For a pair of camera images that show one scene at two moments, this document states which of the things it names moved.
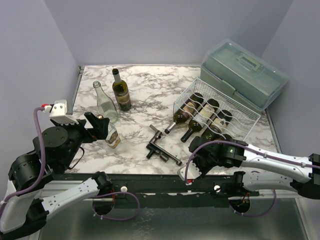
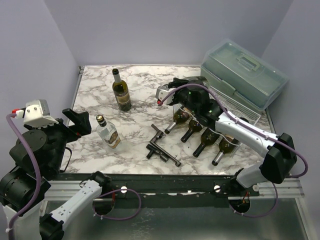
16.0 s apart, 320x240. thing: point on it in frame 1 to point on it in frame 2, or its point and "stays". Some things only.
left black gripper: x=99 y=131 to x=82 y=125
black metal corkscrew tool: x=154 y=148 stays
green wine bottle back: x=121 y=92 stays
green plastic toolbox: x=243 y=74 stays
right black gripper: x=200 y=146 to x=178 y=91
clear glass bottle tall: x=106 y=105 to x=199 y=80
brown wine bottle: x=183 y=113 stays
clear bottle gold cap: x=113 y=139 stays
